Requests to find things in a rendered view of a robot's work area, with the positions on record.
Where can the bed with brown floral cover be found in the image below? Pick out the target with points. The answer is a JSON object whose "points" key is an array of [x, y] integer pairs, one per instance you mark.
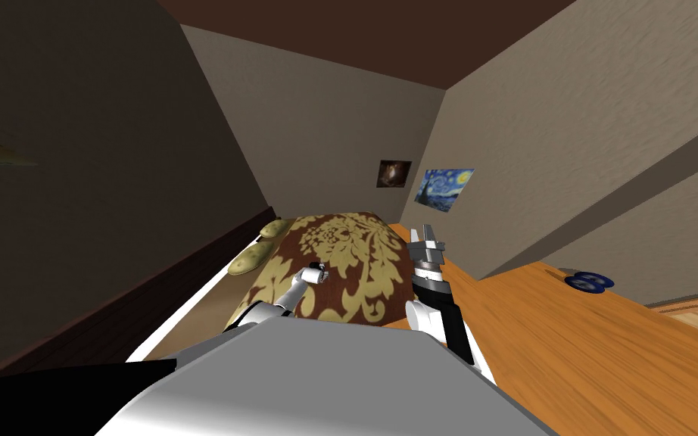
{"points": [[349, 266]]}

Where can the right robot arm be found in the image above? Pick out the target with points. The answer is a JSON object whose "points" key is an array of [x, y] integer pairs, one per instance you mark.
{"points": [[446, 327]]}

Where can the dark brown wall picture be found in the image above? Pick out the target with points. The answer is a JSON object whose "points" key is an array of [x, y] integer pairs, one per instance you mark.
{"points": [[394, 174]]}

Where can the blue dumbbell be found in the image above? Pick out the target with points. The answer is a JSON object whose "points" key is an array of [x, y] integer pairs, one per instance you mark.
{"points": [[589, 282]]}

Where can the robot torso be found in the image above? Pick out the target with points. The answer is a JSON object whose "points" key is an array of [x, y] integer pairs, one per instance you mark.
{"points": [[325, 387]]}

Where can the blue starry night painting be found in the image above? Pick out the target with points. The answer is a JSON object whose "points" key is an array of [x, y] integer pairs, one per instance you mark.
{"points": [[444, 189]]}

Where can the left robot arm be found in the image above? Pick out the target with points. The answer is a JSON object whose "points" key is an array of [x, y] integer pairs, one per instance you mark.
{"points": [[289, 297]]}

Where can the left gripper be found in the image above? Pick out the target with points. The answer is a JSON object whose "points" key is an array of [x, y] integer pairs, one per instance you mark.
{"points": [[321, 275]]}

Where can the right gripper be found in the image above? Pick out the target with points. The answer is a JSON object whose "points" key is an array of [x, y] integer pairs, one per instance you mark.
{"points": [[426, 252]]}

